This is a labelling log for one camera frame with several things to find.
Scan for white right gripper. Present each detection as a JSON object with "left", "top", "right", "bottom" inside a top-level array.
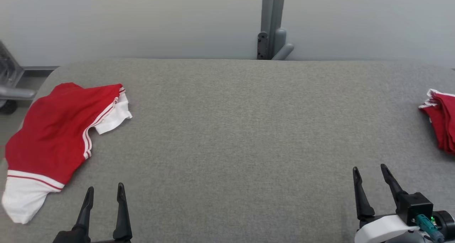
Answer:
[{"left": 353, "top": 164, "right": 420, "bottom": 243}]

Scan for red shorts with white stripe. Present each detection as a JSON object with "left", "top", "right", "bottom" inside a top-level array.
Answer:
[{"left": 419, "top": 89, "right": 455, "bottom": 155}]

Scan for grey partition post with bracket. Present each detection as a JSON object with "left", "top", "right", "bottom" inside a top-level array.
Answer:
[{"left": 257, "top": 0, "right": 295, "bottom": 60}]

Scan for red white basketball jersey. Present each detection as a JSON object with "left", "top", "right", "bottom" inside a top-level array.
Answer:
[{"left": 1, "top": 82, "right": 133, "bottom": 224}]

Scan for grey frame leg with caster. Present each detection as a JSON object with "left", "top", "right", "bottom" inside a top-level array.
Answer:
[{"left": 0, "top": 40, "right": 38, "bottom": 115}]

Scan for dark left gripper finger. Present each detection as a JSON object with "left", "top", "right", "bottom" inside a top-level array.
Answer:
[
  {"left": 113, "top": 183, "right": 133, "bottom": 241},
  {"left": 73, "top": 186, "right": 95, "bottom": 243}
]

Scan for grey fabric sofa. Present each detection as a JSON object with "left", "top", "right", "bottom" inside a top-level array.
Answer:
[{"left": 0, "top": 59, "right": 455, "bottom": 243}]

